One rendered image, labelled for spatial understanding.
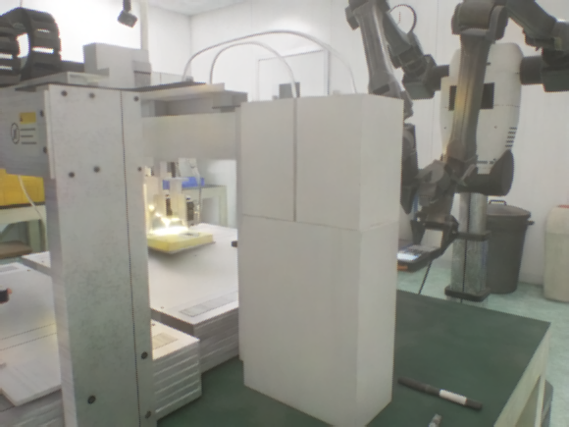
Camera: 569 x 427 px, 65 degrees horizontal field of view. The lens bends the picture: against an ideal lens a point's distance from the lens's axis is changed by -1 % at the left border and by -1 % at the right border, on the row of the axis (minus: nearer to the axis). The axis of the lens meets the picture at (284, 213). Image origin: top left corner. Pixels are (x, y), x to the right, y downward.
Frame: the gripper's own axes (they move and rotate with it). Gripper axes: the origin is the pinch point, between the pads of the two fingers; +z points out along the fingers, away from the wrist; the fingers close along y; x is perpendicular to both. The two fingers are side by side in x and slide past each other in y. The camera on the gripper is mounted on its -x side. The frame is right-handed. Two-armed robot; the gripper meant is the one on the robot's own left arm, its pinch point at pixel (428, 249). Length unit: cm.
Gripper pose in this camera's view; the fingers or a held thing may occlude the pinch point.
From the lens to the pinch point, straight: 122.3
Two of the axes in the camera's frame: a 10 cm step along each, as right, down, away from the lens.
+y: 7.6, 1.0, -6.4
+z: -3.2, 9.2, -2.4
